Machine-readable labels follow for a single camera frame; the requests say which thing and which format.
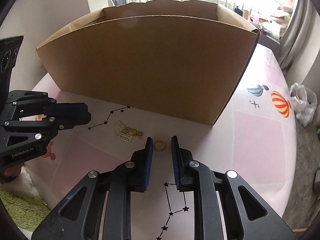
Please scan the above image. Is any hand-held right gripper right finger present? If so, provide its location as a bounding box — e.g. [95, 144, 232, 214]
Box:
[171, 135, 295, 240]

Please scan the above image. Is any pile of clothes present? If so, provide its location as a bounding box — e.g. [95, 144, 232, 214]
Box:
[257, 4, 294, 40]

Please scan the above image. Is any translucent plastic bag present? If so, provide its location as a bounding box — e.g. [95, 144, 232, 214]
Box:
[289, 82, 318, 127]

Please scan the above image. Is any grey curtain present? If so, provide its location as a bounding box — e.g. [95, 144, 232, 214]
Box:
[279, 0, 308, 69]

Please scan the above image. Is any pink printed tablecloth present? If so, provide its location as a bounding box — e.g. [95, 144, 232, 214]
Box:
[21, 44, 298, 240]

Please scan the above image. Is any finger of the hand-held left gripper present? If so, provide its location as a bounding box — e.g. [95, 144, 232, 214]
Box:
[5, 90, 88, 121]
[6, 110, 92, 148]

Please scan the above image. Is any green white fuzzy blanket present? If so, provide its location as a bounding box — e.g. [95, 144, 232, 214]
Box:
[0, 166, 50, 230]

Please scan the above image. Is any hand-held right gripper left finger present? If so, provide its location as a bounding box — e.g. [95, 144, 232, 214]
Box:
[31, 137, 153, 240]

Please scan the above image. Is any person's left hand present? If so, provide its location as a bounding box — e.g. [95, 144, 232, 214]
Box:
[4, 164, 23, 180]

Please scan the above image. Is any large brown cardboard box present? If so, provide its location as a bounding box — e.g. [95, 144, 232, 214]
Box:
[36, 0, 261, 126]

